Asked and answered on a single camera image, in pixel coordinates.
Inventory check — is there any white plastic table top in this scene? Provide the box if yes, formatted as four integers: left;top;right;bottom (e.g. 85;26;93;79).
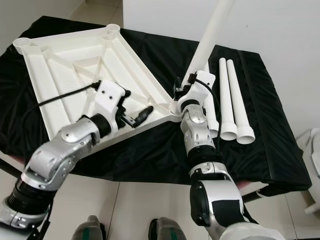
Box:
13;23;183;148

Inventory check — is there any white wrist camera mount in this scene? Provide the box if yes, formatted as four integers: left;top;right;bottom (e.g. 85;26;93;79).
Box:
94;80;131;133
172;70;216;108

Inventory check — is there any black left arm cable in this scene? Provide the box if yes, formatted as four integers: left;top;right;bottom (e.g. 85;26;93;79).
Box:
38;81;101;107

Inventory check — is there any grey robot left leg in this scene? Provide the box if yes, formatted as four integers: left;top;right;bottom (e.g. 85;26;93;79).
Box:
75;216;106;240

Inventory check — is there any black table cloth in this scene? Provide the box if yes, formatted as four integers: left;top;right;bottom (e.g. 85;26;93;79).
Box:
0;15;313;196

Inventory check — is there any grey robot leg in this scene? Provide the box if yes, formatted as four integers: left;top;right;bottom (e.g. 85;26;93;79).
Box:
147;217;186;240
75;216;106;240

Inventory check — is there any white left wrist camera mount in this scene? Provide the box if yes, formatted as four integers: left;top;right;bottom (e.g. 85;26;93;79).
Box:
94;80;131;133

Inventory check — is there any grey robot right leg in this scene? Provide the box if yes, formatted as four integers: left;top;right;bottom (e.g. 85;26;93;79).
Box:
147;217;186;240

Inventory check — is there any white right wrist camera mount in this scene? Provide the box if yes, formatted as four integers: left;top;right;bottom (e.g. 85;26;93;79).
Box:
172;70;216;108

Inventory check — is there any black metal table leg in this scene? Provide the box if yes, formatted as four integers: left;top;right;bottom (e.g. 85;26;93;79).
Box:
242;185;281;203
0;160;31;183

